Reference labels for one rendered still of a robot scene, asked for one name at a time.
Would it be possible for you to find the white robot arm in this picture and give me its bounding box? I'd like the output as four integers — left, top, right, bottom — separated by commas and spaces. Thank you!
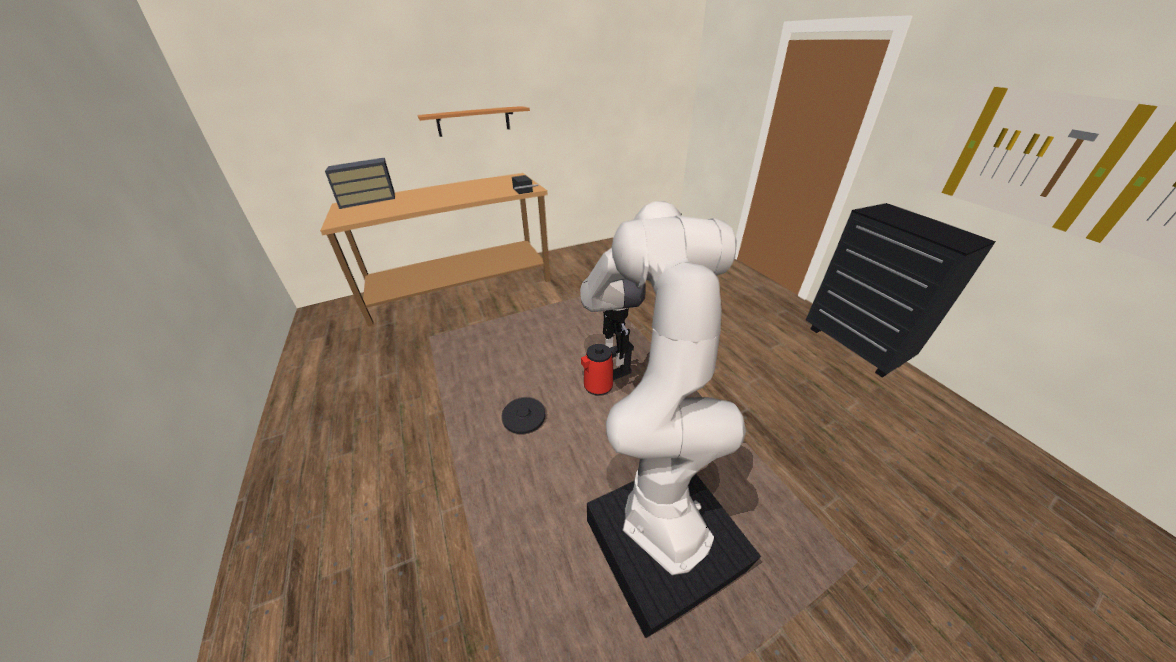
580, 201, 746, 575

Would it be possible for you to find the black round disk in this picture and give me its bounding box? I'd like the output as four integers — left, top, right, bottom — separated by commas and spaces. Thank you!
502, 397, 546, 434

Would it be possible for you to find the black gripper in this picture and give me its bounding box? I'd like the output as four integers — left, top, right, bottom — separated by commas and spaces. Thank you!
603, 308, 630, 366

